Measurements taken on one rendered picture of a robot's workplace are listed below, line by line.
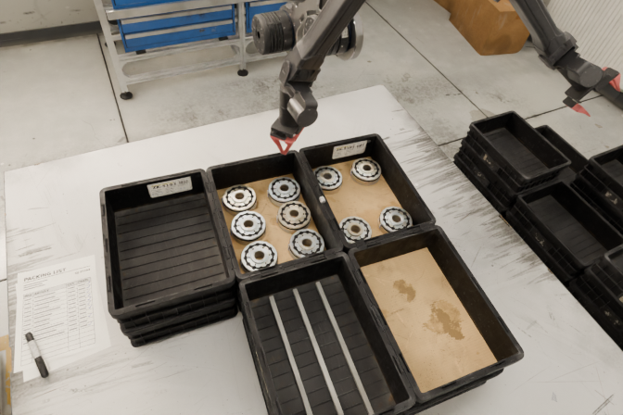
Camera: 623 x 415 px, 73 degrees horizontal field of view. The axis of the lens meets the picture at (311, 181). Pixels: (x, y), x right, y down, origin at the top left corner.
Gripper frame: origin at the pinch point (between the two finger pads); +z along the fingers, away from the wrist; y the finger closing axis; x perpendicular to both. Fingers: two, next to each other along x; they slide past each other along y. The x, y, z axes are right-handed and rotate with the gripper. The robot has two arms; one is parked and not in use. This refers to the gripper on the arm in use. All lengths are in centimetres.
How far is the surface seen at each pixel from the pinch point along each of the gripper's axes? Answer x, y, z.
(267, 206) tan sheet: 3.9, -5.6, 23.3
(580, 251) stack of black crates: -115, 69, 70
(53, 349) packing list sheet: 37, -66, 37
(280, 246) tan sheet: -6.5, -17.2, 24.0
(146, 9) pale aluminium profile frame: 142, 105, 39
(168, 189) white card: 31.3, -17.7, 17.5
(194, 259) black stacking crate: 13.3, -32.0, 23.9
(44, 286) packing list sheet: 52, -53, 36
